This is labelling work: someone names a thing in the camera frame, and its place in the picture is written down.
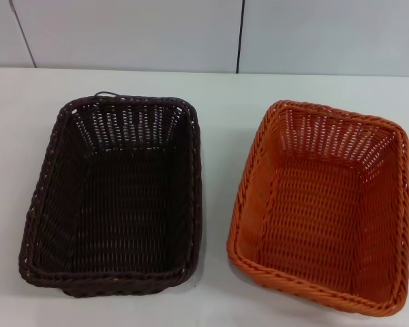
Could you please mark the orange woven basket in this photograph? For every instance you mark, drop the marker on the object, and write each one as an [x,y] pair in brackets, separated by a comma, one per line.
[320,218]

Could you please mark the dark brown woven basket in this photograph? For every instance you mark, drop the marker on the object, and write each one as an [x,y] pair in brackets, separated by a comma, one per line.
[122,204]

